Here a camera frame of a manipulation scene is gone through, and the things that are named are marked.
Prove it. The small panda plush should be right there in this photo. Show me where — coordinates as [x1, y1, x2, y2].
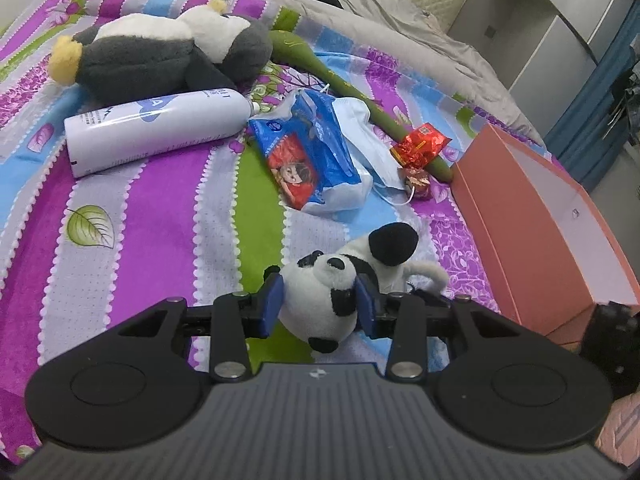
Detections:
[264, 222, 449, 354]

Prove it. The pink cardboard box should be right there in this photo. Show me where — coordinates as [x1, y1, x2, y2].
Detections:
[451, 125, 639, 344]

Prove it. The small red candy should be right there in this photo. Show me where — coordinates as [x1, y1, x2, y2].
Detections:
[399, 167, 432, 200]

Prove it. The white face mask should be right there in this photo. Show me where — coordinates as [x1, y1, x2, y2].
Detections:
[332, 98, 411, 207]

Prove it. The blue tissue pack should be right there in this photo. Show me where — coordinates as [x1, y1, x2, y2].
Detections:
[248, 90, 373, 216]

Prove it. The green plush massage stick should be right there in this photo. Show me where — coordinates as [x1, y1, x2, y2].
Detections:
[269, 30, 454, 184]

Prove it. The red candy wrapper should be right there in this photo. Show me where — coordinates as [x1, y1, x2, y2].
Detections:
[390, 122, 450, 169]

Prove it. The colourful striped bedsheet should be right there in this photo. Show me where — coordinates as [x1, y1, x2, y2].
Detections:
[1, 0, 544, 462]

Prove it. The blue curtain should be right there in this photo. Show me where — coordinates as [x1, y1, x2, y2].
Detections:
[544, 1, 639, 192]

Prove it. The white lotion bottle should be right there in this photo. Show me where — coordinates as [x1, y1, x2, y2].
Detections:
[64, 89, 259, 179]

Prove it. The grey white penguin plush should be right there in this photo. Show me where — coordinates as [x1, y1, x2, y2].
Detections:
[48, 0, 273, 105]

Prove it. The beige duvet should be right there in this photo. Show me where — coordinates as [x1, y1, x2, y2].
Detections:
[268, 0, 544, 145]

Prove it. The white wardrobe cabinet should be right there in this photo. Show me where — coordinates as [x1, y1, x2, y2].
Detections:
[449, 0, 634, 136]

